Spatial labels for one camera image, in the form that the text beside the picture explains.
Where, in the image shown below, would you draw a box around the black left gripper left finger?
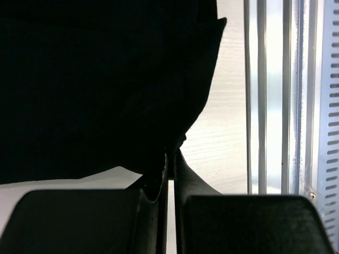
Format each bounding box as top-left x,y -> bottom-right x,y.
127,153 -> 169,253

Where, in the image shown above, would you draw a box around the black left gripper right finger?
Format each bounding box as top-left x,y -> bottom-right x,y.
173,149 -> 222,253

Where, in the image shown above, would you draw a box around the black t shirt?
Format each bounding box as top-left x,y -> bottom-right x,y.
1,1 -> 227,184

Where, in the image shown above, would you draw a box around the aluminium mounting rail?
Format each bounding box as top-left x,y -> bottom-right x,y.
244,1 -> 324,199

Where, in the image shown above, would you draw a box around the white slotted cable duct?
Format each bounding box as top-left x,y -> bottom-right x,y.
317,1 -> 338,249

